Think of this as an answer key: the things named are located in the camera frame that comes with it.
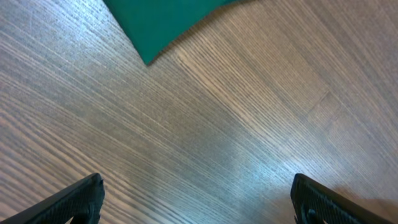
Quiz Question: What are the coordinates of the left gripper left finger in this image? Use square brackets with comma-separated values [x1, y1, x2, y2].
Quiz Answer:
[1, 173, 105, 224]

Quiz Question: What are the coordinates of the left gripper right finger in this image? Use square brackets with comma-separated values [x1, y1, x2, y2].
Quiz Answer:
[290, 173, 392, 224]

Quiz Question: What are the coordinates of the folded green cloth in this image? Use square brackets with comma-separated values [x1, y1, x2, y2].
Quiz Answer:
[104, 0, 236, 65]

